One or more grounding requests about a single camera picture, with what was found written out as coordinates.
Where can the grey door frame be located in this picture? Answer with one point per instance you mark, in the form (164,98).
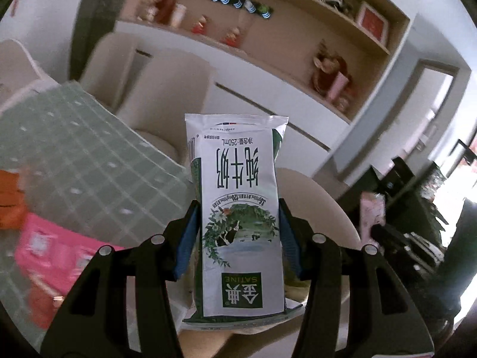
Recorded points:
(443,68)

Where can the red pink bouquet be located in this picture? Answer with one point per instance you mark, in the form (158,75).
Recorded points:
(331,74)

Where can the pink plastic packet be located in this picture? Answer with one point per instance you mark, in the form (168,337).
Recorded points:
(52,253)

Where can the orange packet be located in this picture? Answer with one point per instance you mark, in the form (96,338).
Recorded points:
(11,197)

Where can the pink snack packet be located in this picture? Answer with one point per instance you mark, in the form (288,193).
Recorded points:
(372,210)

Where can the white green milk pouch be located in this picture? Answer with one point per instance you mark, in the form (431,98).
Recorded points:
(238,194)

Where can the small red figurine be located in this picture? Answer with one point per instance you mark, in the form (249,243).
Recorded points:
(200,25)
(231,37)

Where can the green checked tablecloth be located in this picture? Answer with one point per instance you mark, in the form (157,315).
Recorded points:
(74,145)

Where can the wooden wall shelf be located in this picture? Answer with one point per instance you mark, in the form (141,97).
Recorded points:
(283,56)

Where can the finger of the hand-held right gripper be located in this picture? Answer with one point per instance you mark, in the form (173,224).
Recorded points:
(410,250)

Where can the red picture frame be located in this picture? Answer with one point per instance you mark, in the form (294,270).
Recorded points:
(372,21)

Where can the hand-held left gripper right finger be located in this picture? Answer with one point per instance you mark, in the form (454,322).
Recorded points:
(289,238)

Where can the white paper cup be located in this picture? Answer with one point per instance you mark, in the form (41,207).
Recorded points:
(178,15)

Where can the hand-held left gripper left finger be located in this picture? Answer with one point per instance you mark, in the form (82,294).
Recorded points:
(186,238)

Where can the large red figurine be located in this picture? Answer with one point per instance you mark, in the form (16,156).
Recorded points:
(154,3)

